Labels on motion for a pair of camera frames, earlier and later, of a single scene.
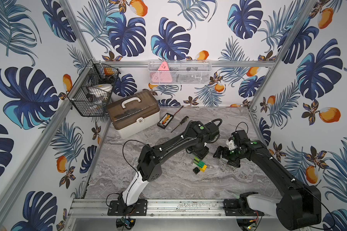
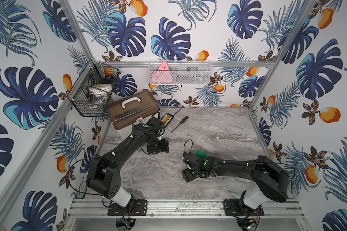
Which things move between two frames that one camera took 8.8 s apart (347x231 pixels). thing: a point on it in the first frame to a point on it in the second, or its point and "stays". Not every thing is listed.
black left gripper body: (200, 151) to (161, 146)
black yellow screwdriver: (182, 121) stays
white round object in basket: (100, 90) stays
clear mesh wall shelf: (180, 72) stays
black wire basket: (90, 95) stays
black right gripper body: (232, 156) to (189, 174)
